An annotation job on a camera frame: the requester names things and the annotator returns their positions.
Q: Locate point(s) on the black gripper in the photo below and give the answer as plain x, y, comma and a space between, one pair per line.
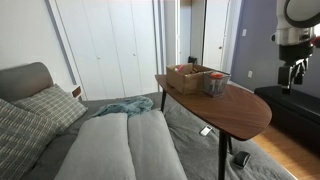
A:
295, 58

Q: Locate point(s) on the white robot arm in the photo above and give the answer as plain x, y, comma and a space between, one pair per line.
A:
295, 38

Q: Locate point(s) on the black bench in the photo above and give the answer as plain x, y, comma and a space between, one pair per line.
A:
296, 113

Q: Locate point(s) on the walnut side table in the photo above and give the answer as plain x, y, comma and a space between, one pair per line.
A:
238, 113

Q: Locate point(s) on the grey mesh pen holder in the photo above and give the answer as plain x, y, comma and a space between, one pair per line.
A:
208, 86

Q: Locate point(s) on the black small device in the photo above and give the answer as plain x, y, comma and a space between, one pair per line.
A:
241, 159

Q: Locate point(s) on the white remote control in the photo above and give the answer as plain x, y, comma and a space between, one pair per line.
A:
205, 130

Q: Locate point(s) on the cardboard box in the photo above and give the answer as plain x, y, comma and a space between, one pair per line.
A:
186, 78

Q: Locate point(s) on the right grey cushion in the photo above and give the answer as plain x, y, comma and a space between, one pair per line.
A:
153, 152

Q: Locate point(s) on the grey cushion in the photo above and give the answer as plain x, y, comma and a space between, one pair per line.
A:
100, 152
153, 152

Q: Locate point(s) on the teal blanket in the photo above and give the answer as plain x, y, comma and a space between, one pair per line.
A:
133, 106

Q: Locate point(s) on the white closet doors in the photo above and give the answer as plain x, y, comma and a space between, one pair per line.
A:
113, 45

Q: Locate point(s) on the left grey cushion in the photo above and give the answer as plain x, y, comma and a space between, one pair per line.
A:
100, 152

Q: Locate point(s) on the wooden nightstand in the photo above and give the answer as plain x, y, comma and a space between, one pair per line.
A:
75, 90

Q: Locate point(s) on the far plaid pillow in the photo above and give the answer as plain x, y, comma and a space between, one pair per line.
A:
55, 104

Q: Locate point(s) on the plaid pillow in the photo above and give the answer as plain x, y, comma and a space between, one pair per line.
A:
55, 104
23, 138

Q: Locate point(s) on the near plaid pillow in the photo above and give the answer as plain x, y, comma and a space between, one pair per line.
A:
23, 138

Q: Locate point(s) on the white wall outlet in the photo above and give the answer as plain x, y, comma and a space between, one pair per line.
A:
250, 73

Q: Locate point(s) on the white wall switch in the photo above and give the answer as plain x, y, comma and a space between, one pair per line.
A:
244, 32

